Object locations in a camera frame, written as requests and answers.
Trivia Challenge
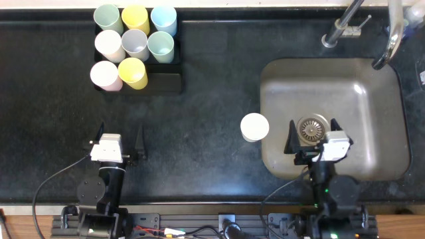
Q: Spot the steel sink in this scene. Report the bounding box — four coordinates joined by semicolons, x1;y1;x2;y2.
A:
260;58;412;182

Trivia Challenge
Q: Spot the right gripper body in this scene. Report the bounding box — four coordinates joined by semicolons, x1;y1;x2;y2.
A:
294;149;321;165

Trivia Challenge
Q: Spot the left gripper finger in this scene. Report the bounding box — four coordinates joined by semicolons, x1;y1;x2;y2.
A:
95;121;106;142
133;124;147;160

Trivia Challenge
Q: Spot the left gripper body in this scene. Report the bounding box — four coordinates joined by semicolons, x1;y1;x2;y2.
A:
121;153;140;166

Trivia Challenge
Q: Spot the white cup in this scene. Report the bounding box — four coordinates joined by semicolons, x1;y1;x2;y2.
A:
240;112;270;143
94;29;126;64

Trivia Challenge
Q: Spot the green cup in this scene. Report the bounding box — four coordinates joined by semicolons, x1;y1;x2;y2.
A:
93;3;124;35
147;31;175;64

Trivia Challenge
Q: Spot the grey cup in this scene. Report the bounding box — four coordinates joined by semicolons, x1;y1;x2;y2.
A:
120;29;150;62

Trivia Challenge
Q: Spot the steel tap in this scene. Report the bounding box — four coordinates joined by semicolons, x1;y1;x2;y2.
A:
321;0;406;71

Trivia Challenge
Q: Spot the blue cup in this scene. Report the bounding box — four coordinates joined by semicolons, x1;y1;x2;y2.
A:
150;5;178;37

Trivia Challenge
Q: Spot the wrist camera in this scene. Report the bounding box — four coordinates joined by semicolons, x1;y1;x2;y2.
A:
313;130;352;163
90;133;124;164

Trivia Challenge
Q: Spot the yellow cup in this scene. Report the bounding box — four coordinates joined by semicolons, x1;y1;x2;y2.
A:
121;4;151;36
118;57;149;91

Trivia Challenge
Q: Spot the black tray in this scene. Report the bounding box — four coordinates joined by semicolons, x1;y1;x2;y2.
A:
93;8;183;96

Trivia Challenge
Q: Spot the black cable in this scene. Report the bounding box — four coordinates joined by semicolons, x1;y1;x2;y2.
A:
32;155;92;239
258;164;321;239

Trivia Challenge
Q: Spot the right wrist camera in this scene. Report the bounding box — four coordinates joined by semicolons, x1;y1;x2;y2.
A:
313;130;352;163

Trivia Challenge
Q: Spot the mounting rail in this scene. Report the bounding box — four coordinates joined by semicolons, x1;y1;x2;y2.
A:
51;204;379;239

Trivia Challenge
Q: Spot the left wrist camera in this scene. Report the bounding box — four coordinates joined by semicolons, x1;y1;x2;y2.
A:
90;133;124;164

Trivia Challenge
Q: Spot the pink cup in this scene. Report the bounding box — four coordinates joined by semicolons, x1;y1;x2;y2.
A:
90;60;124;92

